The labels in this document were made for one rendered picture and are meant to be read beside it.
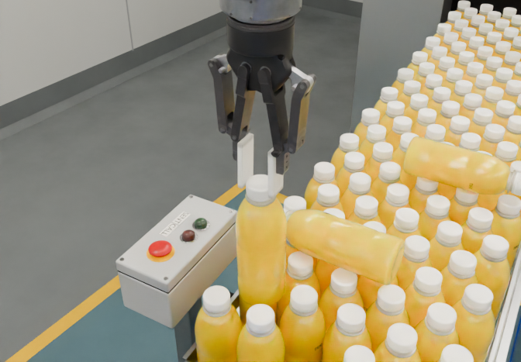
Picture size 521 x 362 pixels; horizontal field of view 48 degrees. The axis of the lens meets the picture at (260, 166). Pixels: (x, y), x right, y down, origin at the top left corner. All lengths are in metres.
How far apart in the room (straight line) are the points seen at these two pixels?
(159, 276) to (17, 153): 2.64
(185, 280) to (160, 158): 2.31
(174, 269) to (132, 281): 0.07
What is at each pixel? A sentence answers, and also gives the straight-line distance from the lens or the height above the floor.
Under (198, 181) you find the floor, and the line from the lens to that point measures 2.99.
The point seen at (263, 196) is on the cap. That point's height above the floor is 1.26.
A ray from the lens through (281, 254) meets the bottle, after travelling 0.82.
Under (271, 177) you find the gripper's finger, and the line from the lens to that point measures 0.73.
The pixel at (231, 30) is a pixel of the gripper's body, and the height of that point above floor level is 1.49.
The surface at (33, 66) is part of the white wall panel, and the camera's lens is 3.74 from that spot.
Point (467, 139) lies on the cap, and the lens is 1.25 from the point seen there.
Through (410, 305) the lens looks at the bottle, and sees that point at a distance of 0.92.
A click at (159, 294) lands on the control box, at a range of 0.90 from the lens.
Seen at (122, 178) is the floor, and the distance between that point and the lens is 3.08.
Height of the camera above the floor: 1.71
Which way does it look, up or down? 34 degrees down
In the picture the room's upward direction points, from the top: straight up
